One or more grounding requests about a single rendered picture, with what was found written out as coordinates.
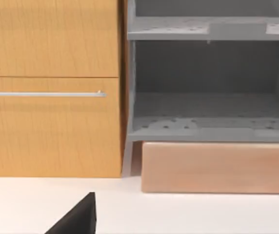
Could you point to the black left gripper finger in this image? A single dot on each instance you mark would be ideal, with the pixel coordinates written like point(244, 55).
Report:
point(82, 215)

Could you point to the wooden cupboard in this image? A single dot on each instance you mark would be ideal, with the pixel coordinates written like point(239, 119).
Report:
point(124, 97)

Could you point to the grey pierced drawer inside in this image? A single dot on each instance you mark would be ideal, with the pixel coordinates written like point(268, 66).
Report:
point(210, 102)

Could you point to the plain wooden drawer front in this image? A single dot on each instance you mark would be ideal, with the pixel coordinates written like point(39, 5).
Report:
point(49, 36)

